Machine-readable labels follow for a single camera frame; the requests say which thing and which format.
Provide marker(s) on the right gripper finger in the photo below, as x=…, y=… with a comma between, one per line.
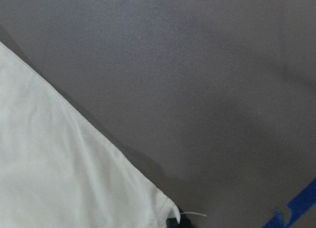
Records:
x=173, y=223

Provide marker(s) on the cream long-sleeve printed shirt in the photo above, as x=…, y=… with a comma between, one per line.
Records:
x=58, y=171

